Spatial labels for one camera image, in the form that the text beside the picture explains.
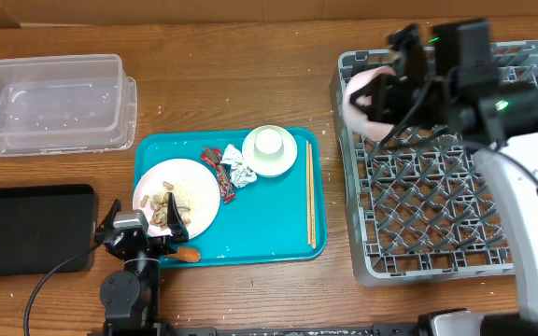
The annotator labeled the wooden chopstick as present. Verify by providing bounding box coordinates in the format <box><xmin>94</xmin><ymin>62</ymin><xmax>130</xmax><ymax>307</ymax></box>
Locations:
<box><xmin>307</xmin><ymin>143</ymin><xmax>317</xmax><ymax>249</ymax></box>
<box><xmin>305</xmin><ymin>141</ymin><xmax>312</xmax><ymax>245</ymax></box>

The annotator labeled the white saucer bowl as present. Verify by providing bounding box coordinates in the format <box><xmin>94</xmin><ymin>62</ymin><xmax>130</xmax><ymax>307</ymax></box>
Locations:
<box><xmin>242</xmin><ymin>125</ymin><xmax>298</xmax><ymax>177</ymax></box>

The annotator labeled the right wooden chopstick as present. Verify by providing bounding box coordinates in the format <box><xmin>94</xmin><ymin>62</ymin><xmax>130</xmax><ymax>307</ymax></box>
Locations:
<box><xmin>307</xmin><ymin>143</ymin><xmax>317</xmax><ymax>249</ymax></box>

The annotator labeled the left wooden chopstick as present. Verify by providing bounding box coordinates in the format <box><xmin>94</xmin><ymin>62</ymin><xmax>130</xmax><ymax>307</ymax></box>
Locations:
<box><xmin>305</xmin><ymin>141</ymin><xmax>312</xmax><ymax>245</ymax></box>

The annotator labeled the cardboard back panel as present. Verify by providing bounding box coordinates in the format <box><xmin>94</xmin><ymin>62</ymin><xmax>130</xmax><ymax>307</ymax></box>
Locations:
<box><xmin>0</xmin><ymin>0</ymin><xmax>538</xmax><ymax>29</ymax></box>

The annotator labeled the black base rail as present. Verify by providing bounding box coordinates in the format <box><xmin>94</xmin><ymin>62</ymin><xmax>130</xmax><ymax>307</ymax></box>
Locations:
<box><xmin>172</xmin><ymin>322</ymin><xmax>418</xmax><ymax>336</ymax></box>

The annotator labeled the white cup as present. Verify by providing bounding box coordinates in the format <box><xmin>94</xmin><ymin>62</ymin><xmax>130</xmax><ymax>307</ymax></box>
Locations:
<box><xmin>255</xmin><ymin>129</ymin><xmax>283</xmax><ymax>156</ymax></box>

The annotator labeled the pink bowl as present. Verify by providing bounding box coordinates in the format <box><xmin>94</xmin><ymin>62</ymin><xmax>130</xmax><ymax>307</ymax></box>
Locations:
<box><xmin>342</xmin><ymin>66</ymin><xmax>396</xmax><ymax>141</ymax></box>

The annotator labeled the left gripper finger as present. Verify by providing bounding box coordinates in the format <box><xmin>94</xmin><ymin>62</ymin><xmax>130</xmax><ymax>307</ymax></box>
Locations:
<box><xmin>167</xmin><ymin>192</ymin><xmax>189</xmax><ymax>244</ymax></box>
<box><xmin>94</xmin><ymin>199</ymin><xmax>121</xmax><ymax>243</ymax></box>

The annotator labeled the black tray bin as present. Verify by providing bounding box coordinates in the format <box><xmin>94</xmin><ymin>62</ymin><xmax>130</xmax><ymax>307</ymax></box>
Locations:
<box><xmin>0</xmin><ymin>184</ymin><xmax>97</xmax><ymax>276</ymax></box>

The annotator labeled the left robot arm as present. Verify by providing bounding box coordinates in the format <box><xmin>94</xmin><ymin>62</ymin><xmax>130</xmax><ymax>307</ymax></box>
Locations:
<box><xmin>94</xmin><ymin>193</ymin><xmax>189</xmax><ymax>336</ymax></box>

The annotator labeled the peanut shells and rice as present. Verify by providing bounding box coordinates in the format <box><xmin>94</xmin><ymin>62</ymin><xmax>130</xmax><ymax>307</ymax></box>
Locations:
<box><xmin>138</xmin><ymin>181</ymin><xmax>192</xmax><ymax>230</ymax></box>

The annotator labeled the red snack wrapper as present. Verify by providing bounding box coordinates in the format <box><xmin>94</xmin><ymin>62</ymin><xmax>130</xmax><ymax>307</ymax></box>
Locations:
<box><xmin>200</xmin><ymin>147</ymin><xmax>235</xmax><ymax>203</ymax></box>

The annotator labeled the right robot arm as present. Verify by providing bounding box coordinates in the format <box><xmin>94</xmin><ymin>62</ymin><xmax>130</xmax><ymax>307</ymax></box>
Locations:
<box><xmin>342</xmin><ymin>19</ymin><xmax>538</xmax><ymax>335</ymax></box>

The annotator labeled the teal serving tray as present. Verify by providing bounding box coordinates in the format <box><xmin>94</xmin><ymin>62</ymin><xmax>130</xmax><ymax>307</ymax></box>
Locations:
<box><xmin>134</xmin><ymin>128</ymin><xmax>328</xmax><ymax>267</ymax></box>

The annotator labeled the orange carrot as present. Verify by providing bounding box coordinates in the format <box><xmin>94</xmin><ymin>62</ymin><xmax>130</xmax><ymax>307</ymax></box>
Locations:
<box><xmin>166</xmin><ymin>246</ymin><xmax>201</xmax><ymax>263</ymax></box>

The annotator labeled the clear plastic bin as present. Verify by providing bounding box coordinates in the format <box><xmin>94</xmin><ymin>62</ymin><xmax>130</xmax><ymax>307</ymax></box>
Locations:
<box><xmin>0</xmin><ymin>54</ymin><xmax>137</xmax><ymax>157</ymax></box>

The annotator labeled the grey dishwasher rack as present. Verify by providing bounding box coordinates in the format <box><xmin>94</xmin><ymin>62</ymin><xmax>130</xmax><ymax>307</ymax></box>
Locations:
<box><xmin>331</xmin><ymin>49</ymin><xmax>513</xmax><ymax>287</ymax></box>

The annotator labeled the white tissue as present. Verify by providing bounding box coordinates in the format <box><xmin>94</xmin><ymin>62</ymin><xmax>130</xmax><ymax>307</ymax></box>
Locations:
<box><xmin>220</xmin><ymin>144</ymin><xmax>257</xmax><ymax>189</ymax></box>

